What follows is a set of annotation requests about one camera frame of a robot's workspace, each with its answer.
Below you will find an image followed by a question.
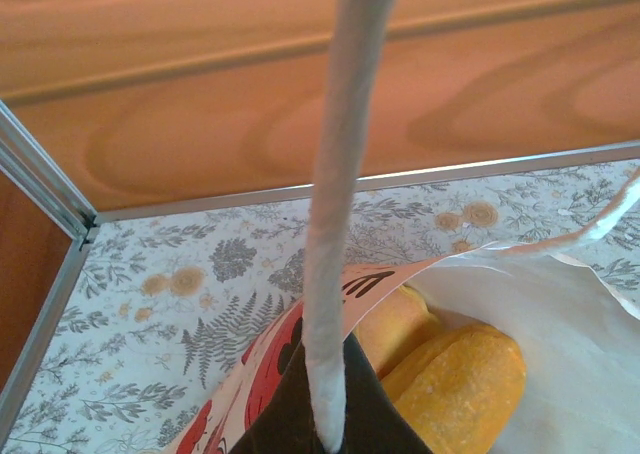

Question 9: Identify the aluminium frame rail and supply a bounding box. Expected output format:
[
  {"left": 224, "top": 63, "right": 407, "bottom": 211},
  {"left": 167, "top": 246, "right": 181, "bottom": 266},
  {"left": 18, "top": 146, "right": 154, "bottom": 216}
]
[
  {"left": 0, "top": 226, "right": 99, "bottom": 415},
  {"left": 92, "top": 141, "right": 640, "bottom": 225}
]

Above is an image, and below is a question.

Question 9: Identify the orange ring-shaped fake bread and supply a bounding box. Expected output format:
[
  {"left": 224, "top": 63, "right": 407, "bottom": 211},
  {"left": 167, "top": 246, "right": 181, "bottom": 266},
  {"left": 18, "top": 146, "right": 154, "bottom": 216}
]
[{"left": 382, "top": 323, "right": 527, "bottom": 454}]

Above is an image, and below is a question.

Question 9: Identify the red white paper bag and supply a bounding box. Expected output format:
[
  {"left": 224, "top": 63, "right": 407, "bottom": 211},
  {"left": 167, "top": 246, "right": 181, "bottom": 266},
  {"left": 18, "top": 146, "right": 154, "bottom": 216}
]
[{"left": 172, "top": 0, "right": 640, "bottom": 454}]

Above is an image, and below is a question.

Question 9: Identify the yellow ridged fake bread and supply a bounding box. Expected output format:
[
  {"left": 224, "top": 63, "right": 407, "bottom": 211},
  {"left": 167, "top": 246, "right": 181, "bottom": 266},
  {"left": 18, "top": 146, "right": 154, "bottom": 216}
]
[{"left": 355, "top": 284, "right": 444, "bottom": 378}]

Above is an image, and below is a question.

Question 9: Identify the aluminium frame post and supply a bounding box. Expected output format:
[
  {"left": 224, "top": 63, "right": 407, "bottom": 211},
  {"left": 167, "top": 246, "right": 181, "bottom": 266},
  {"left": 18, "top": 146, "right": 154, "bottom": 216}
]
[{"left": 0, "top": 98, "right": 99, "bottom": 240}]

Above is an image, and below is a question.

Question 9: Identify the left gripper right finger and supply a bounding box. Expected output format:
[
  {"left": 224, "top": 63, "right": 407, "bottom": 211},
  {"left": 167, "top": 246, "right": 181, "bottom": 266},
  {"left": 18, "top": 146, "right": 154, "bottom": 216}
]
[{"left": 342, "top": 333, "right": 419, "bottom": 454}]

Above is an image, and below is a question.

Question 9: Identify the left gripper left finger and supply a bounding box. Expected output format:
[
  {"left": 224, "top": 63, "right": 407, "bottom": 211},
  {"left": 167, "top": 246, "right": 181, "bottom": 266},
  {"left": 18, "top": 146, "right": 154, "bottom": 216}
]
[{"left": 229, "top": 341, "right": 326, "bottom": 454}]

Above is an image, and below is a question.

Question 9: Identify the floral patterned table mat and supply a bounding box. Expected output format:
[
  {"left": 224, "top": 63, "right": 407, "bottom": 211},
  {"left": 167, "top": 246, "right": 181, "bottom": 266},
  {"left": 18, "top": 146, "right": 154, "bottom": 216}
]
[{"left": 9, "top": 158, "right": 640, "bottom": 454}]

